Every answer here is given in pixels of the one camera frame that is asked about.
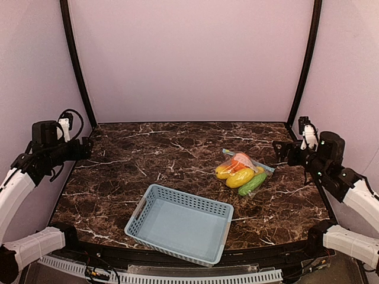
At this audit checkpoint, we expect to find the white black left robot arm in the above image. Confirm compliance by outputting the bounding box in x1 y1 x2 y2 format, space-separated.
1 137 93 283

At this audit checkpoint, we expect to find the orange yellow toy mango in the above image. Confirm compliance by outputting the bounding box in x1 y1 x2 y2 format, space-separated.
215 164 235 180

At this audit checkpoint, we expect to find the light blue perforated plastic basket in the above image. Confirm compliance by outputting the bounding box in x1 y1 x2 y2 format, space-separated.
124 184 234 257

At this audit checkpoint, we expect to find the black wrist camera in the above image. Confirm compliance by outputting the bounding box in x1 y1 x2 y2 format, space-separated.
31 120 65 147
317 131 345 164

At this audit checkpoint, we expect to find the orange toy fruit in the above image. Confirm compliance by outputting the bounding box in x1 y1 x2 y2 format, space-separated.
231 153 251 172

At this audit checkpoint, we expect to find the black table front rail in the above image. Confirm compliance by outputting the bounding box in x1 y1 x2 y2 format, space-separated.
68 242 320 270

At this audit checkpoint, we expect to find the black frame post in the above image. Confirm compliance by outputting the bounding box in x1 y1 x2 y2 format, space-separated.
286 0 323 129
59 0 97 129

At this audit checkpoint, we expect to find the white slotted cable duct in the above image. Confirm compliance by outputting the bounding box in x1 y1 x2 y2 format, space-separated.
28 255 284 283

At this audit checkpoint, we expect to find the black frame post right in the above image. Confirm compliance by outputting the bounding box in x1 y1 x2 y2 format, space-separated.
286 0 323 129

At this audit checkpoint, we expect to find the clear zip bag blue zipper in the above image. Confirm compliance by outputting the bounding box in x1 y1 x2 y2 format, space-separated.
214 149 275 199

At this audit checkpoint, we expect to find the black frame post left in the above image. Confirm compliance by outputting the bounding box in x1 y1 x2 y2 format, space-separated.
59 0 97 129

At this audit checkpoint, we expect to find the yellow wrinkled toy fruit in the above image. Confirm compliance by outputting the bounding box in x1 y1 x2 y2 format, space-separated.
256 166 265 175

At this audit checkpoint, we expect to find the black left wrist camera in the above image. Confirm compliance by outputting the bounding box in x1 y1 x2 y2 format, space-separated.
31 120 65 147

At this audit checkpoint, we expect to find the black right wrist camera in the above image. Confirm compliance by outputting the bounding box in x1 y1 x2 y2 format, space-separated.
317 131 345 164

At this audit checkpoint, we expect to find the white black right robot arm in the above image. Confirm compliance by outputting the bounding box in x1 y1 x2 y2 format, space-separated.
273 136 378 270

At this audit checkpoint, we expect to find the green toy bitter gourd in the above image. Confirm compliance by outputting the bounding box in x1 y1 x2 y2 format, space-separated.
238 173 267 196

